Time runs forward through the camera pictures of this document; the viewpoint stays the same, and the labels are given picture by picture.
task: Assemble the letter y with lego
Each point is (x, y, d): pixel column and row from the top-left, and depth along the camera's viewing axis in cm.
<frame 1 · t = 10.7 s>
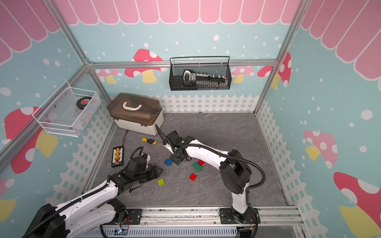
left hand: (159, 174, 84), fingers open
right hand: (178, 156, 86), fingers open
blue lego brick lower: (168, 162, 92), point 3 cm above the table
lime green lego brick: (160, 182, 87), on the table
red lego brick lower: (193, 177, 88), on the table
brown lid storage box: (136, 112, 94), point 22 cm above the table
yellow handle screwdriver: (150, 141, 102), point 3 cm above the table
black tray yellow connectors: (118, 154, 98), on the table

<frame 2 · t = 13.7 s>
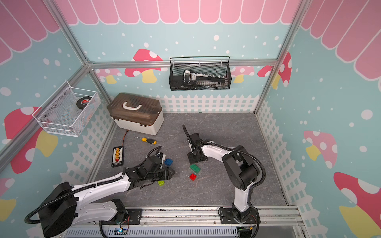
left hand: (170, 175, 83), fingers open
right hand: (192, 159, 94), fingers open
the named things where they were.

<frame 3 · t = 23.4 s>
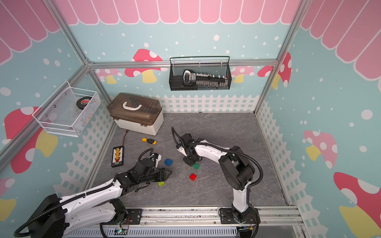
left hand: (167, 175, 82), fingers open
right hand: (190, 159, 92), fingers open
the named things where they were.

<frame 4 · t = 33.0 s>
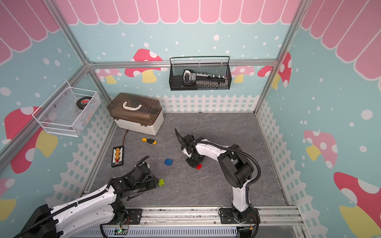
left hand: (155, 184, 83), fingers open
right hand: (194, 163, 92), fingers open
red lego brick upper: (199, 166, 89), point 5 cm above the table
